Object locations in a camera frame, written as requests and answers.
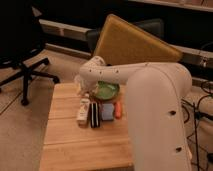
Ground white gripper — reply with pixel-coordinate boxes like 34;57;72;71
74;75;97;96

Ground orange object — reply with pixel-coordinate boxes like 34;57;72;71
115;102;122;119

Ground black floor cables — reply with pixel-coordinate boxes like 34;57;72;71
181;79;213;171

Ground black white striped sponge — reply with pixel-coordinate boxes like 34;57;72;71
90;103;100;128

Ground black office chair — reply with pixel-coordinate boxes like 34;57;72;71
0;0;60;106

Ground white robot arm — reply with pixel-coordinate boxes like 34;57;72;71
79;56;192;171

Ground green bowl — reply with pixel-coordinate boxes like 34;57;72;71
92;81;120;100

